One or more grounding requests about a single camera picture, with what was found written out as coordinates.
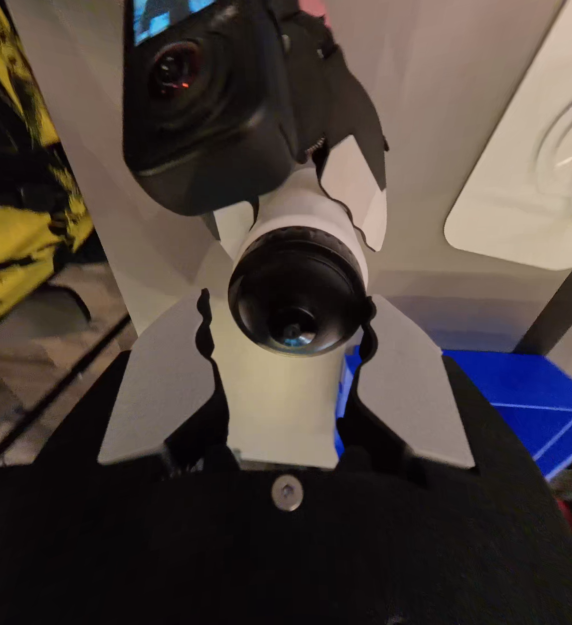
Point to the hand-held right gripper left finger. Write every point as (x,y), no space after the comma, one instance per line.
(159,391)

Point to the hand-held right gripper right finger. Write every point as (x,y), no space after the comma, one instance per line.
(418,395)

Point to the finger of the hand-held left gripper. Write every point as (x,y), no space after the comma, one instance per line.
(359,186)
(232,223)

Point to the black bottle lid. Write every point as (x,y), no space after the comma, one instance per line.
(296,293)

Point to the blue plastic bin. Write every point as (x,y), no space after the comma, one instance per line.
(520,400)

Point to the person's left hand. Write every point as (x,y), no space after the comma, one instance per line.
(313,8)

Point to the grey padded armrest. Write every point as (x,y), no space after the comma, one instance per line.
(32,322)

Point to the black yellow printed shirt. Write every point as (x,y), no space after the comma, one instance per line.
(18,195)

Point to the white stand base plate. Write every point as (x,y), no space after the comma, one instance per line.
(501,195)

